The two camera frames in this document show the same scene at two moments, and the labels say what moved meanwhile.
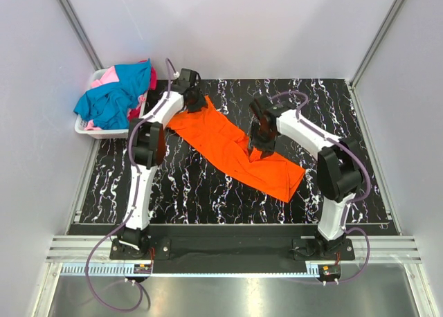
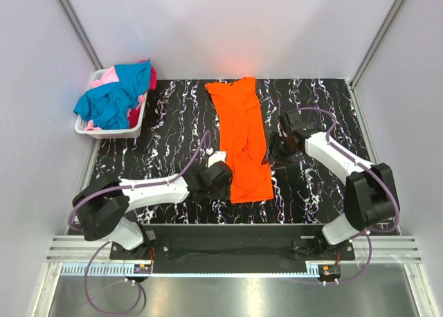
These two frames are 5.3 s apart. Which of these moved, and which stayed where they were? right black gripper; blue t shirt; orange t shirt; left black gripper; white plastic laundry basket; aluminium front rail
Moved: orange t shirt; right black gripper; left black gripper
Stayed: aluminium front rail; blue t shirt; white plastic laundry basket
